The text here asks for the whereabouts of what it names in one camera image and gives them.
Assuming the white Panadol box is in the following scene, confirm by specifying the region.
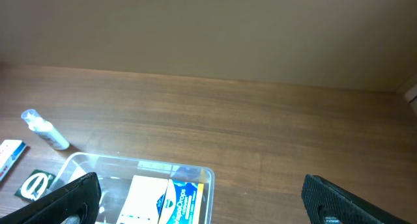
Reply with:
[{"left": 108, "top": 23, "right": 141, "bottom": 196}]
[{"left": 0, "top": 139, "right": 27, "bottom": 181}]

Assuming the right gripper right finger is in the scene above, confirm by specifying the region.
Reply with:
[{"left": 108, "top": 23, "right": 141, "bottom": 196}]
[{"left": 301, "top": 175, "right": 409, "bottom": 224}]

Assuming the white plaster box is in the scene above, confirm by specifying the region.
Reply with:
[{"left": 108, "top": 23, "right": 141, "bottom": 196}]
[{"left": 117, "top": 175, "right": 168, "bottom": 224}]

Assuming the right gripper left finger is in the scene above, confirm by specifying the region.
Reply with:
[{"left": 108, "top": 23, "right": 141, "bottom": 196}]
[{"left": 1, "top": 172, "right": 102, "bottom": 224}]

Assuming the white sanitizer bottle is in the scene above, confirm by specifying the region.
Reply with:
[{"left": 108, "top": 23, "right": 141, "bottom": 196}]
[{"left": 21, "top": 109, "right": 70, "bottom": 150}]

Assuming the dark green square packet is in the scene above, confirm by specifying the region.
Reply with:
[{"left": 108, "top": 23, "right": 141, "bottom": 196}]
[{"left": 14, "top": 169, "right": 55, "bottom": 202}]

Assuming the clear plastic container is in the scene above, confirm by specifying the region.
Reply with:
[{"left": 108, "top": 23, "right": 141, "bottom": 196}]
[{"left": 49, "top": 152, "right": 214, "bottom": 224}]

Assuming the blue yellow VapoDrops box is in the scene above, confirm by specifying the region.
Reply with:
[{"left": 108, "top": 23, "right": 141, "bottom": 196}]
[{"left": 158, "top": 179, "right": 204, "bottom": 224}]

